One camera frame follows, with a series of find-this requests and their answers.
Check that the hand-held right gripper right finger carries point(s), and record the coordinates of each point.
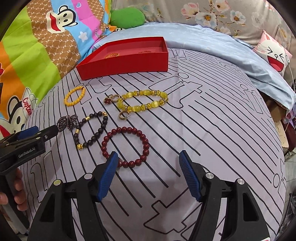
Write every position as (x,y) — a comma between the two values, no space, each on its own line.
(190,176)

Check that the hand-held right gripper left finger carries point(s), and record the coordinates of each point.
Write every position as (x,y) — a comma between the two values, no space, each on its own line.
(107,178)

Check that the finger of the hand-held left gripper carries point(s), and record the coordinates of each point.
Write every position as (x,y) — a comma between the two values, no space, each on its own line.
(49,132)
(27,132)

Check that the gold hoop earring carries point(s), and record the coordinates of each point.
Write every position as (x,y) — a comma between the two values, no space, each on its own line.
(121,117)

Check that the red cardboard box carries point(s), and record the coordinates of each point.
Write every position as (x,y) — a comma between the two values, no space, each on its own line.
(129,63)

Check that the person's left hand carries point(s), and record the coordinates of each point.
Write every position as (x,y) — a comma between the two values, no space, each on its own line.
(19,185)

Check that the lilac line-print bed sheet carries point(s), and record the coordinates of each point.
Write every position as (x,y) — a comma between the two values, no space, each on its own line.
(208,120)

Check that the colourful monkey print blanket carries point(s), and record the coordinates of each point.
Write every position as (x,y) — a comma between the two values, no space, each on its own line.
(46,46)

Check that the brown cardboard piece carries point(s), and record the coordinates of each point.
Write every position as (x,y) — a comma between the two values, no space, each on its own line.
(282,136)

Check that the thin gold bangle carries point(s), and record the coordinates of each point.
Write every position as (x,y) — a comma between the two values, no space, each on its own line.
(145,51)

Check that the light blue pillow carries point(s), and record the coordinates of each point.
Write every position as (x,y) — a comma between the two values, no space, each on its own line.
(219,44)

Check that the green plush toy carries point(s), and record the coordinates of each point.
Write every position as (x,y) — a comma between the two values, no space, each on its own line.
(127,16)

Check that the white cartoon face pillow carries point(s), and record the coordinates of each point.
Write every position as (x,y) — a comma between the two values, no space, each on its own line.
(275,55)

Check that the floral grey cushion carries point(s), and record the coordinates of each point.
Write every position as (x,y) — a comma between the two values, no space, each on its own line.
(185,11)

